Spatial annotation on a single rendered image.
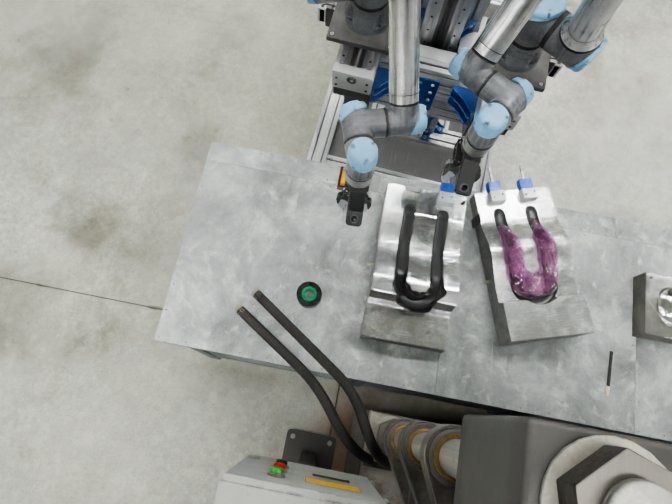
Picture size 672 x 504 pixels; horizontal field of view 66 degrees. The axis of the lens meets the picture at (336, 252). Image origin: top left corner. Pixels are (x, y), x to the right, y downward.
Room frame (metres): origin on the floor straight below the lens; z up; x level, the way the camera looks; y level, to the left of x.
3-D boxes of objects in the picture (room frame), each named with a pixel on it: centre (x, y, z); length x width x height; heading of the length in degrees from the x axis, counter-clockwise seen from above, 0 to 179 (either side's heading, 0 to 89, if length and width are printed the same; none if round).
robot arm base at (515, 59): (1.18, -0.49, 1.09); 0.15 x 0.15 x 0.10
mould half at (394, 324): (0.47, -0.25, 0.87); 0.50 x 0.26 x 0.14; 177
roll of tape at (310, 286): (0.34, 0.07, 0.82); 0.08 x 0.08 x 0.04
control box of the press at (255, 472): (-0.21, 0.00, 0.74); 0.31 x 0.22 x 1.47; 87
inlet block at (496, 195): (0.79, -0.49, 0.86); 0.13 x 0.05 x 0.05; 14
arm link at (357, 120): (0.71, -0.02, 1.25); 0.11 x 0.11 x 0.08; 16
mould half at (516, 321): (0.54, -0.62, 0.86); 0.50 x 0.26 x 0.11; 14
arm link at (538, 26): (1.17, -0.49, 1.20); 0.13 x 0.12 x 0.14; 55
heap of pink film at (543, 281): (0.54, -0.61, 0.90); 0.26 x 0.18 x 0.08; 14
